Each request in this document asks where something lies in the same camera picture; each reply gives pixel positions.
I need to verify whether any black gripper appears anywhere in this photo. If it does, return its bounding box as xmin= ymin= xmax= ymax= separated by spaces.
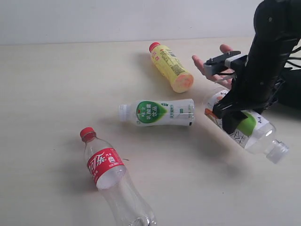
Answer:
xmin=213 ymin=80 xmax=277 ymax=135

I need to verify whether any clear bottle with fruit label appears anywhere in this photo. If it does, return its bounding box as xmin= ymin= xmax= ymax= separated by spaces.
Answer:
xmin=202 ymin=86 xmax=289 ymax=164

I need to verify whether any white bottle with green label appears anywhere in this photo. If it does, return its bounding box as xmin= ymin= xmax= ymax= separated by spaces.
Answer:
xmin=118 ymin=99 xmax=195 ymax=127

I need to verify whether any clear cola bottle red label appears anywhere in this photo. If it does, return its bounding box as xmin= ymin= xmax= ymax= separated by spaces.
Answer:
xmin=80 ymin=127 xmax=158 ymax=226

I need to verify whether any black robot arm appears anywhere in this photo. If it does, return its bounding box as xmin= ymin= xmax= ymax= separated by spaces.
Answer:
xmin=206 ymin=0 xmax=301 ymax=134

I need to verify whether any yellow bottle with red cap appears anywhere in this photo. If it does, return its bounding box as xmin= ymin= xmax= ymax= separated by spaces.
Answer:
xmin=149 ymin=42 xmax=194 ymax=93

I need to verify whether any bare open human hand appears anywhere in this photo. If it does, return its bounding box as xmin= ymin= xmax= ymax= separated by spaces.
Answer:
xmin=192 ymin=44 xmax=233 ymax=89

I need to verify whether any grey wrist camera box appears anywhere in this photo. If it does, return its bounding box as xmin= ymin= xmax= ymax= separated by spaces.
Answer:
xmin=204 ymin=51 xmax=247 ymax=77

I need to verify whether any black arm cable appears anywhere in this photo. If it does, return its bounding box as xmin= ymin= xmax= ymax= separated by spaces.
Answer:
xmin=285 ymin=44 xmax=301 ymax=71

